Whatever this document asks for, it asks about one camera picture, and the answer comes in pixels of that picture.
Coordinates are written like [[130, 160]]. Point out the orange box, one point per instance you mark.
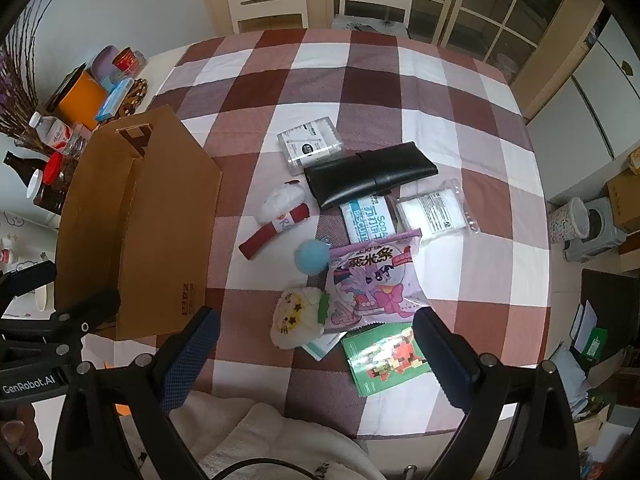
[[82, 100]]

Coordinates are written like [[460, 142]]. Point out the dried branches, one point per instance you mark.
[[20, 85]]

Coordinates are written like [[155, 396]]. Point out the clear water bottle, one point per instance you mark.
[[55, 132]]

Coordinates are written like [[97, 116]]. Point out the purple cup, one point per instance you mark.
[[107, 60]]

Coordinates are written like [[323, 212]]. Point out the brown white checked tablecloth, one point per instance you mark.
[[350, 85]]

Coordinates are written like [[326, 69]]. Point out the white fleece clothing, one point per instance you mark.
[[260, 435]]

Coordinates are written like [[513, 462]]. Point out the patterned seat cushion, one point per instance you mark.
[[370, 25]]

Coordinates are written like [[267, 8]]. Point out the blue tissue box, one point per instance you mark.
[[116, 100]]

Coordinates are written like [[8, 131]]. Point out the white cabinet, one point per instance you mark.
[[590, 110]]

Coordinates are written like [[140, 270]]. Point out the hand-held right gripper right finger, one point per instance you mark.
[[444, 355]]

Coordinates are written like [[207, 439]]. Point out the brown glass bottle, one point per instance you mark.
[[25, 162]]

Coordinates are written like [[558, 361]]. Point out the patterned waste bin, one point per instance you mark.
[[567, 222]]

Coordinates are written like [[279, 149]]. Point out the clear packet of white pads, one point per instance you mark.
[[435, 212]]

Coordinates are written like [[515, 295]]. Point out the grey plastic stool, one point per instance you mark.
[[597, 232]]

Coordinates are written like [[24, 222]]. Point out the blue pompom ball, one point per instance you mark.
[[314, 256]]

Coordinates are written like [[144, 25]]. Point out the jar with red lid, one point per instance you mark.
[[57, 180]]

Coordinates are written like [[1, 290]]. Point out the person's left hand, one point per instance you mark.
[[12, 432]]

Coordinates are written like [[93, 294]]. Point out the blue white biscuit packet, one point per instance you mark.
[[365, 220]]

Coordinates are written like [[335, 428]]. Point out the purple cartoon snack bag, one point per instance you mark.
[[370, 280]]

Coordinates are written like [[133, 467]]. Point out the brown cardboard box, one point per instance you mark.
[[170, 200]]

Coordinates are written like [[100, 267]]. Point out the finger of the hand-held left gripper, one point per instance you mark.
[[95, 302], [30, 278]]

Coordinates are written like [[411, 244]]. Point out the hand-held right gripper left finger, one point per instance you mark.
[[189, 357]]

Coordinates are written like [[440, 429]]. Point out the red can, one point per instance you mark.
[[130, 60]]

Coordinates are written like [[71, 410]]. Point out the plate of brown snacks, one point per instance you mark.
[[136, 97]]

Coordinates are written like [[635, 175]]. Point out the glass panel door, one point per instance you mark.
[[500, 10]]

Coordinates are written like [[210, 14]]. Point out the white plush with star eyes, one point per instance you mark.
[[295, 317]]

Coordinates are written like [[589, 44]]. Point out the white teal paper packet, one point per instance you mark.
[[322, 346]]

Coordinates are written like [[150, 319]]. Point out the green printed box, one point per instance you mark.
[[380, 360]]

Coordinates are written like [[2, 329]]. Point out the small cardboard box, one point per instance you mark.
[[625, 200]]

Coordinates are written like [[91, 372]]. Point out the black leather pouch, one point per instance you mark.
[[360, 175]]

